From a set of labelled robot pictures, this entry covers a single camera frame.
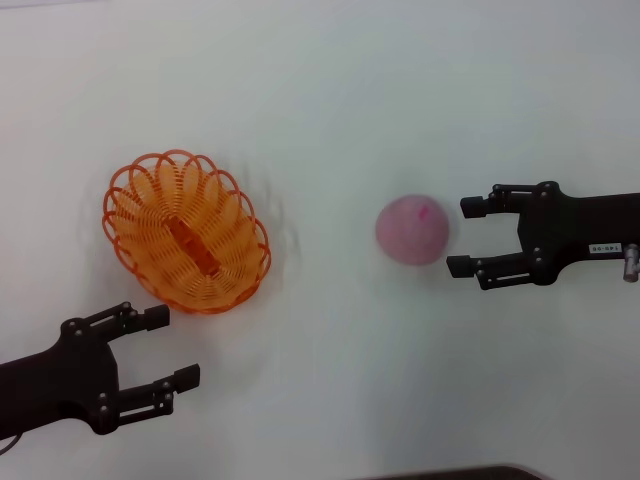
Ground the orange plastic wire basket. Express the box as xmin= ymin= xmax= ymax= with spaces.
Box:
xmin=102 ymin=147 xmax=273 ymax=315

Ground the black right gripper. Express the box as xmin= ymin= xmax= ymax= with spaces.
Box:
xmin=445 ymin=181 xmax=640 ymax=291

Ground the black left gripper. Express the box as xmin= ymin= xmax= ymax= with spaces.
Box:
xmin=0 ymin=301 xmax=201 ymax=435

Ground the pink peach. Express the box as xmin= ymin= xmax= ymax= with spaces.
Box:
xmin=374 ymin=193 xmax=451 ymax=266

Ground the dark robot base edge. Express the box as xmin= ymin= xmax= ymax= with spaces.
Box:
xmin=349 ymin=464 xmax=546 ymax=480

